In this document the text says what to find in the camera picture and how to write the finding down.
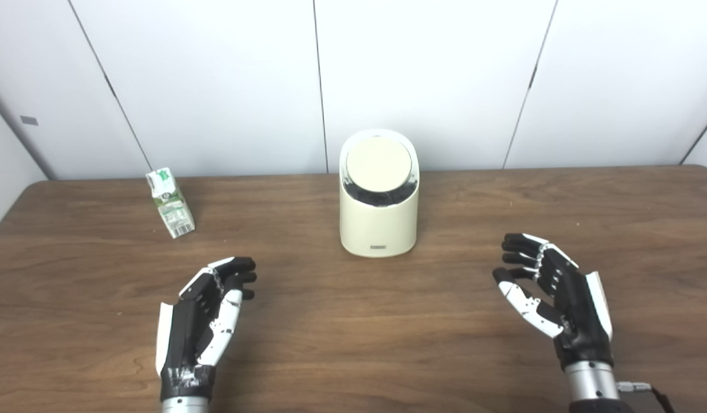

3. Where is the cream-colored round bin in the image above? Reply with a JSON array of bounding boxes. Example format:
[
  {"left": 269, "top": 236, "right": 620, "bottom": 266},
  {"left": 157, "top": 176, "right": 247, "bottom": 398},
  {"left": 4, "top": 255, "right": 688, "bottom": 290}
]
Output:
[{"left": 339, "top": 129, "right": 421, "bottom": 258}]

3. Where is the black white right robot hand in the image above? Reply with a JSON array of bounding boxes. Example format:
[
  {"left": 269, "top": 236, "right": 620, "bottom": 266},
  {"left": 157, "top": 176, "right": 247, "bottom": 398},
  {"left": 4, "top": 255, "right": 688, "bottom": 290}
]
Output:
[{"left": 492, "top": 232, "right": 615, "bottom": 369}]

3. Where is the cream round bin lid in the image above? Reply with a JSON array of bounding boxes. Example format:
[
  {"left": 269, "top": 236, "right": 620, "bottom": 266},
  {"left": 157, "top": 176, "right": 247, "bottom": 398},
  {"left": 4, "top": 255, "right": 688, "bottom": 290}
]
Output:
[{"left": 346, "top": 137, "right": 413, "bottom": 193}]

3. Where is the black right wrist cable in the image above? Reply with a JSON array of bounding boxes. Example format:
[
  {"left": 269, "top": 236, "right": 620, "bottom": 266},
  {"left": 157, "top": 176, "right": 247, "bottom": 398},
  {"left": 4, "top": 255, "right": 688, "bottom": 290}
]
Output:
[{"left": 616, "top": 381, "right": 676, "bottom": 413}]

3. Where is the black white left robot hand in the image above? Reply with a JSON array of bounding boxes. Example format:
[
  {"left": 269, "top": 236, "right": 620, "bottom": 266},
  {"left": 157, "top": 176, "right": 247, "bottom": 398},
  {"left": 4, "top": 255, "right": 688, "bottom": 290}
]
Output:
[{"left": 155, "top": 256, "right": 257, "bottom": 401}]

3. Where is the green white milk carton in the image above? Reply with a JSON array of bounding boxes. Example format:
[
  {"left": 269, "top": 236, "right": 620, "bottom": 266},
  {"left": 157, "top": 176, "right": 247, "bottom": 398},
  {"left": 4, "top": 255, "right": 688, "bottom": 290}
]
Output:
[{"left": 146, "top": 167, "right": 196, "bottom": 239}]

